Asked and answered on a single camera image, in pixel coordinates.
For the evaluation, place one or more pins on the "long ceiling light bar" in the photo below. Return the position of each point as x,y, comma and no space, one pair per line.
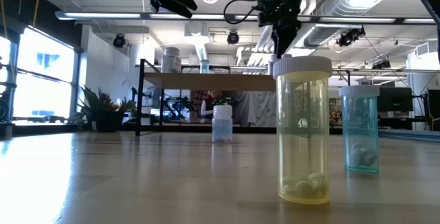
99,15

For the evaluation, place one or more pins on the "person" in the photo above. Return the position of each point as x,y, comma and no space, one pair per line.
208,107

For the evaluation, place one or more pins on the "large yellow pill bottle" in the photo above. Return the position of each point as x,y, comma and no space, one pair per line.
302,131

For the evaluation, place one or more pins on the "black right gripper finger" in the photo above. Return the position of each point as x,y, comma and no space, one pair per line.
279,42
291,33

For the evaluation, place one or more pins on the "clear bottle white ribbed cap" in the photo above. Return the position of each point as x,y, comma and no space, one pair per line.
222,124

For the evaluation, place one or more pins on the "silver ventilation duct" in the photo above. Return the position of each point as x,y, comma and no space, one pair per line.
340,7

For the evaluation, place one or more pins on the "black computer monitor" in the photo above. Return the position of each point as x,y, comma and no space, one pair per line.
395,98

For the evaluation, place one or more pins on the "white hanging cloth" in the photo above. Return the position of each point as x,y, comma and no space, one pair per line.
254,109

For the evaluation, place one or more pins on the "wooden shelf black frame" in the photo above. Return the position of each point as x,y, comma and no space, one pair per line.
223,81

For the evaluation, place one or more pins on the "blue mat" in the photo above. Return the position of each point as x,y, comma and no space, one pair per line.
409,135

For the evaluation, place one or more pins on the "teal pill bottle white cap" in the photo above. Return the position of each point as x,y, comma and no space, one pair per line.
204,66
360,131

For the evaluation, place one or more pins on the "black ceiling spotlight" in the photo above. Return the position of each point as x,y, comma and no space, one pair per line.
350,35
119,41
232,37

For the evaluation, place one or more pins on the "large white medicine bottle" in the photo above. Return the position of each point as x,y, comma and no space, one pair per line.
171,60

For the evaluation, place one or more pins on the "potted green plant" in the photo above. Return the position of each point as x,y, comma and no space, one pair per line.
103,109

